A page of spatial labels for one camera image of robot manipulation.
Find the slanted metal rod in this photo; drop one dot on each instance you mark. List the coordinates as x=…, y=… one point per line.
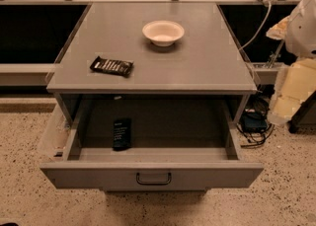
x=273, y=57

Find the black drawer handle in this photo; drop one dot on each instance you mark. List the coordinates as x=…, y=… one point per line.
x=153, y=179

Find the grey open top drawer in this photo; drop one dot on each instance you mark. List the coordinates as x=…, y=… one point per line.
x=193, y=139

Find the white paper bowl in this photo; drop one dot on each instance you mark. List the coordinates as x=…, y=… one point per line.
x=163, y=33

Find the grey metal cabinet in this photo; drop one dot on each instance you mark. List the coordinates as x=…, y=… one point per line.
x=204, y=64

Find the dark brown snack bar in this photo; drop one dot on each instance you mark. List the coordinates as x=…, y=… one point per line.
x=111, y=66

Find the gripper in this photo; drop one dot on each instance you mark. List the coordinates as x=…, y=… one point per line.
x=302, y=33

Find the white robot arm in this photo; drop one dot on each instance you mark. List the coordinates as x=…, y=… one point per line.
x=300, y=35

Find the blue electronics box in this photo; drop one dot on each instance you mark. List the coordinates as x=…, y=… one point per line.
x=253, y=123

